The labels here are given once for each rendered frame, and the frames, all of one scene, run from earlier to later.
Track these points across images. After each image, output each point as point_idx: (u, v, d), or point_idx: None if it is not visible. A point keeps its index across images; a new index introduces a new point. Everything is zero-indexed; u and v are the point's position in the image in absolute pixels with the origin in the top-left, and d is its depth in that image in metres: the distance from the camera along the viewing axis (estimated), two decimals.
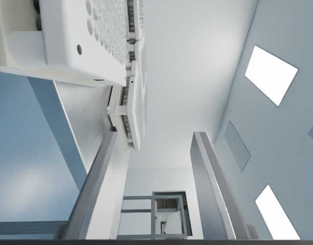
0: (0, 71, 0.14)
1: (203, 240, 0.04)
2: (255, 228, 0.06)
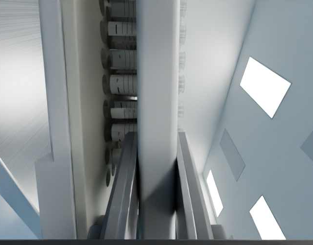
0: None
1: (203, 240, 0.04)
2: (222, 228, 0.06)
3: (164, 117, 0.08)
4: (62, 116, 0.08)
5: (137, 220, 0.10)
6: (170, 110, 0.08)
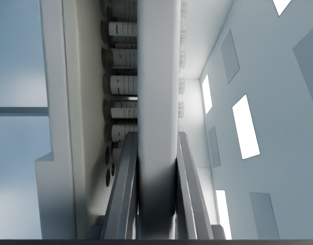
0: None
1: (203, 240, 0.04)
2: (222, 228, 0.06)
3: (165, 117, 0.08)
4: (63, 115, 0.08)
5: (137, 220, 0.10)
6: (171, 110, 0.08)
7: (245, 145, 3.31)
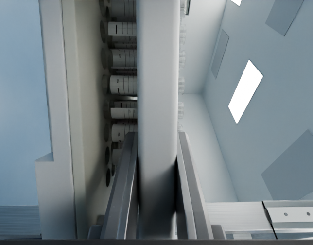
0: None
1: (203, 240, 0.04)
2: (222, 228, 0.06)
3: (164, 117, 0.08)
4: (62, 116, 0.08)
5: (137, 220, 0.10)
6: (170, 110, 0.08)
7: None
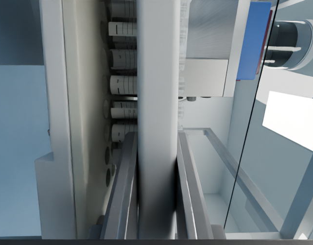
0: None
1: (203, 240, 0.04)
2: (222, 228, 0.06)
3: (164, 117, 0.08)
4: (63, 115, 0.08)
5: (137, 220, 0.10)
6: (171, 110, 0.08)
7: None
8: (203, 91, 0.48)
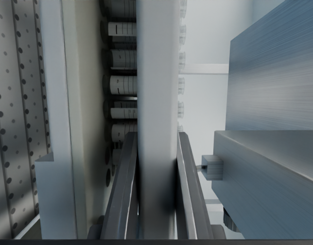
0: None
1: (203, 240, 0.04)
2: (222, 228, 0.06)
3: (164, 117, 0.08)
4: (62, 116, 0.08)
5: (137, 220, 0.10)
6: (170, 110, 0.08)
7: None
8: None
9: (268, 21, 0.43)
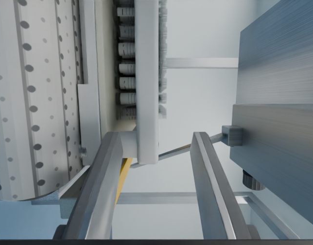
0: None
1: (203, 240, 0.04)
2: (255, 228, 0.06)
3: (150, 58, 0.14)
4: (94, 57, 0.14)
5: (136, 131, 0.16)
6: (153, 53, 0.14)
7: None
8: None
9: (279, 8, 0.45)
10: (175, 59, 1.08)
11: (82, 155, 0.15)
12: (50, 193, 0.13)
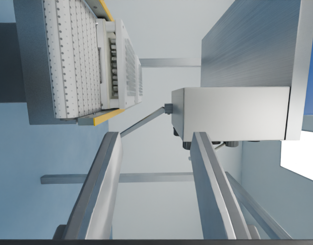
0: None
1: (203, 240, 0.04)
2: (255, 228, 0.06)
3: (121, 75, 0.47)
4: (104, 75, 0.47)
5: (118, 98, 0.50)
6: (122, 74, 0.47)
7: None
8: (255, 132, 0.32)
9: (216, 27, 0.67)
10: (159, 60, 1.29)
11: (101, 105, 0.48)
12: (61, 120, 0.34)
